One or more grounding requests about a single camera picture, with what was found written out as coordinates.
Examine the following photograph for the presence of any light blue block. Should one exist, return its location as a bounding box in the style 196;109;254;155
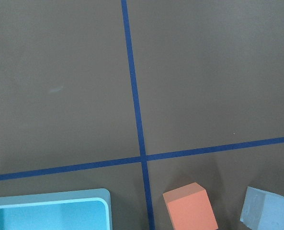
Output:
240;186;284;230

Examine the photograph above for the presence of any orange block left side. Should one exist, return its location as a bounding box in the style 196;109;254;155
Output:
163;182;218;230

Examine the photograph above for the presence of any blue tray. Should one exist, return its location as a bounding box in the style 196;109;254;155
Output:
0;188;113;230

